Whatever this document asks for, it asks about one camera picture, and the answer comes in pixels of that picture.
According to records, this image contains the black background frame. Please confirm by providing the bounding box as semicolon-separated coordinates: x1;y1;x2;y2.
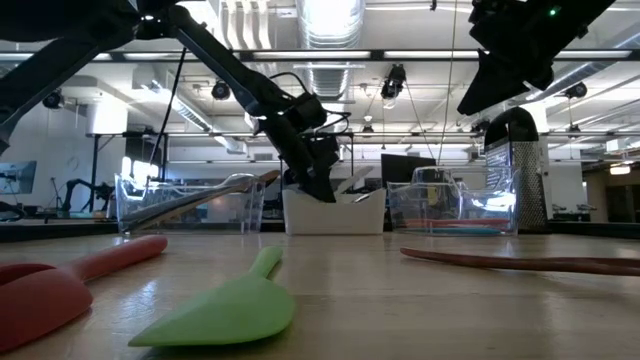
88;130;356;214

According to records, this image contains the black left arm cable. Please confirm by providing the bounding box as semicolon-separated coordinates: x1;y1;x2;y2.
147;47;189;166

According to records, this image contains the black computer monitor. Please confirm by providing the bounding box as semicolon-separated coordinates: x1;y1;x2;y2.
380;153;437;189

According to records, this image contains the green silicone spatula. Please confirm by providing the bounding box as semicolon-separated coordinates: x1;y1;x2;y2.
128;245;296;349

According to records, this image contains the dark wooden spoon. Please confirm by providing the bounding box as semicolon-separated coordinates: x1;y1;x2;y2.
399;247;640;278

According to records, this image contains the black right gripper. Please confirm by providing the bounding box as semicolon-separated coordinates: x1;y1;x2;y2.
456;0;584;116

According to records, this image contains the white plastic bin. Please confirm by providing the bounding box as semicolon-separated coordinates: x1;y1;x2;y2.
282;188;388;236

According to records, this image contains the black ceiling spotlight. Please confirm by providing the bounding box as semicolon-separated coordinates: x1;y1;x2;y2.
564;81;589;100
42;88;65;110
211;79;232;101
380;64;407;100

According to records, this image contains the light wooden spatula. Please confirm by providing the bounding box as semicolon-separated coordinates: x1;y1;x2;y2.
122;169;282;235

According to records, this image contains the red slotted silicone spoon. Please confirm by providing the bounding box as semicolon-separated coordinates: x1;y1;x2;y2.
0;234;169;354

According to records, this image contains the teal silicone spatula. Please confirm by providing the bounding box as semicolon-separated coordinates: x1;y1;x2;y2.
412;227;503;237

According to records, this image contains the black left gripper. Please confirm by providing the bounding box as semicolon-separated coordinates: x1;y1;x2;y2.
259;117;341;204

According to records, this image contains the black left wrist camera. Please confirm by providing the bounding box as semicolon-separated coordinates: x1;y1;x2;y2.
292;92;329;129

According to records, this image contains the black rig frame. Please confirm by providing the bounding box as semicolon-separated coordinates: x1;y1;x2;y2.
0;48;640;63

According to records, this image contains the wall-mounted display screen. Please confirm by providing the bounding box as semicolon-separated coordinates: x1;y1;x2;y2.
0;160;39;196

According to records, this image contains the pink silicone spatula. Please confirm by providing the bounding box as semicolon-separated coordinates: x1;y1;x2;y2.
403;217;512;229

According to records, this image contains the metal box grater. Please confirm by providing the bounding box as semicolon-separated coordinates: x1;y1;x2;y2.
483;106;550;232

